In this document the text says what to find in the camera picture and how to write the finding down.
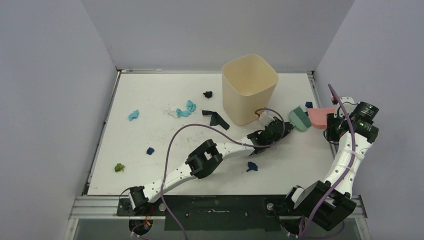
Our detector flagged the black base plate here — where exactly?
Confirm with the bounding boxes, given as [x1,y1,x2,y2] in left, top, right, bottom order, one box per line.
[116,195,301,232]

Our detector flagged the light blue scrap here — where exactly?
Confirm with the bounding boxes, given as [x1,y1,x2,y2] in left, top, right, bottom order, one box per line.
[175,100,197,118]
[128,109,140,122]

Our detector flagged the light blue scrap centre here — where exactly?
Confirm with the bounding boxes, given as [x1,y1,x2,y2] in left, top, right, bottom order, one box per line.
[175,100,197,118]

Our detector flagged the long black paper scrap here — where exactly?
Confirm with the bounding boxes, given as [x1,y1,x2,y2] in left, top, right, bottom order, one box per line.
[201,110,230,131]

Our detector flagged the beige plastic waste bin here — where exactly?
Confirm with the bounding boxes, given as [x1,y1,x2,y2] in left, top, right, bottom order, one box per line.
[221,54,279,126]

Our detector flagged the light blue scrap far left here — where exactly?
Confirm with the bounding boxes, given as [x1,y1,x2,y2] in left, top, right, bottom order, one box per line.
[128,109,140,122]

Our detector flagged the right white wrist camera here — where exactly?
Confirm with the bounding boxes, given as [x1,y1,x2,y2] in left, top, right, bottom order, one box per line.
[333,96,357,119]

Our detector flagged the dark blue scrap front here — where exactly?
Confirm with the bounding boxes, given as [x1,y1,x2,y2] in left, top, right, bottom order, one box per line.
[246,161,258,172]

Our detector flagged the white torn paper scrap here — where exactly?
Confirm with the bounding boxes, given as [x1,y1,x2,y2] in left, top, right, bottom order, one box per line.
[163,105,179,119]

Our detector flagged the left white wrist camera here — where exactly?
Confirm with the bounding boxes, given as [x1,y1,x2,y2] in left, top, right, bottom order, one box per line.
[255,110,275,126]

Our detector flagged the green hand brush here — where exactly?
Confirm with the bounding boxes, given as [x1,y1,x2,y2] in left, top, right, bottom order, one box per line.
[288,106,312,132]

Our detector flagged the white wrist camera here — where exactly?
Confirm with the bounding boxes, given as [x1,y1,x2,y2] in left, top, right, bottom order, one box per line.
[333,96,357,119]
[255,110,275,126]

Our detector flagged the small dark blue scrap left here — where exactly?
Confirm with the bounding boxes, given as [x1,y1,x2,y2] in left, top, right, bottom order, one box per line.
[146,147,155,155]

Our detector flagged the small green paper scrap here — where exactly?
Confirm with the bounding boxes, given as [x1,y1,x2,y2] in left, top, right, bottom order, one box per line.
[114,163,126,173]

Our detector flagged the aluminium rail frame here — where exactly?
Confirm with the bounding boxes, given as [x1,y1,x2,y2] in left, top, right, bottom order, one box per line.
[308,84,364,222]

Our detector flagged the small black scrap top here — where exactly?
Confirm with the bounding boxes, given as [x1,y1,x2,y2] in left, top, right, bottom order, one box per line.
[203,91,213,99]

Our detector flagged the pink plastic dustpan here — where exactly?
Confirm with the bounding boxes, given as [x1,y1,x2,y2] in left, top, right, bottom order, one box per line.
[307,107,336,130]

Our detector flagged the dark blue scrap right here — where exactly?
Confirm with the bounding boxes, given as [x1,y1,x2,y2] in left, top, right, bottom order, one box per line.
[305,101,314,109]

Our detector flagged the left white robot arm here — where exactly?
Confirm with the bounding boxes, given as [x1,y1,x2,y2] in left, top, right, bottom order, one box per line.
[128,117,294,216]

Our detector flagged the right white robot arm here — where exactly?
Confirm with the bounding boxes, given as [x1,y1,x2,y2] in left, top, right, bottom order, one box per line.
[282,101,379,231]

